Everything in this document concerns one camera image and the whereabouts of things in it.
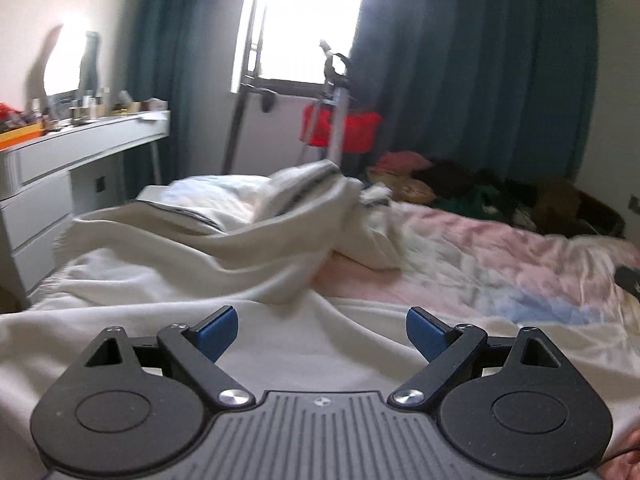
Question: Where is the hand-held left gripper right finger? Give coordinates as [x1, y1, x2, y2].
[391, 306, 562, 409]

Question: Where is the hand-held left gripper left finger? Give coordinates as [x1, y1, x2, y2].
[84, 305, 257, 409]

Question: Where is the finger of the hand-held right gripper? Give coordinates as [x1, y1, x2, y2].
[614, 265, 640, 306]

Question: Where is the pile of dark clothes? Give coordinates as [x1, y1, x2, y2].
[412, 157, 546, 226]

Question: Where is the cream fringed blanket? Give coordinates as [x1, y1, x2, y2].
[0, 160, 640, 480]

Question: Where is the brown bag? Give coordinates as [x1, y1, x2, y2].
[527, 179, 627, 240]

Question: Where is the pastel printed bed sheet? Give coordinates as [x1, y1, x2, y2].
[325, 200, 640, 346]

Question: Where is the white pillow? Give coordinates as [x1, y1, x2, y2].
[135, 175, 273, 231]

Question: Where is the green garment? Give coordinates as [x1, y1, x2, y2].
[432, 186, 507, 220]

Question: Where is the tan cushion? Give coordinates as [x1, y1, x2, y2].
[366, 174, 437, 205]

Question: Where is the white grey-striped garment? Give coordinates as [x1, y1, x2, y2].
[252, 159, 401, 271]

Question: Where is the pink cushion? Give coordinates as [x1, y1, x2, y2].
[374, 150, 437, 177]

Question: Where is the red bag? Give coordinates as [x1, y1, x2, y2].
[300, 101, 384, 155]

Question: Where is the black floor stand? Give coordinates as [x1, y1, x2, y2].
[221, 0, 277, 177]

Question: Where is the white dresser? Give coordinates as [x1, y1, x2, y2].
[0, 110, 172, 306]

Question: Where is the silver tripod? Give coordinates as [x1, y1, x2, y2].
[299, 39, 353, 167]

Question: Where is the row of cosmetic bottles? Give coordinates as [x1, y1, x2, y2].
[0, 87, 168, 128]

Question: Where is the teal curtain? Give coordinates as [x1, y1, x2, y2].
[344, 0, 602, 188]
[119, 0, 266, 187]

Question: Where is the orange box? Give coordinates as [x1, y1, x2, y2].
[0, 125, 47, 152]

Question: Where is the dark tall bottle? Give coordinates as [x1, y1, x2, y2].
[79, 31, 104, 95]

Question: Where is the table mirror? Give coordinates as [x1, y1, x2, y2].
[44, 27, 93, 98]

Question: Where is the window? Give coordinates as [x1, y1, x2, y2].
[230, 0, 372, 97]

